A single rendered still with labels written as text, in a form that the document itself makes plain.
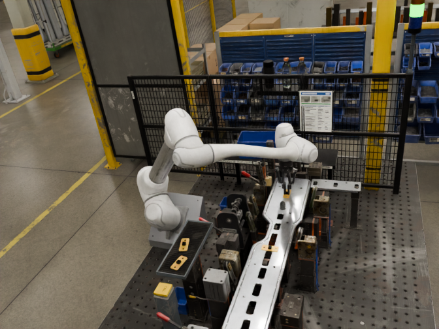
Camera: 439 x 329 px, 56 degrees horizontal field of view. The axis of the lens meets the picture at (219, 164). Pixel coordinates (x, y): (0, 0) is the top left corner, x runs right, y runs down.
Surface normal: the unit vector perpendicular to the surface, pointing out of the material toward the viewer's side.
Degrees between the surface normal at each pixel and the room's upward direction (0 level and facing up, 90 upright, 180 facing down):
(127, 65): 92
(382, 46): 90
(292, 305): 0
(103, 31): 90
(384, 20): 90
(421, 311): 0
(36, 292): 0
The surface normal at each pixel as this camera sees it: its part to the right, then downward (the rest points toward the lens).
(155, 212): -0.31, -0.16
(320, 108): -0.31, 0.51
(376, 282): -0.11, -0.86
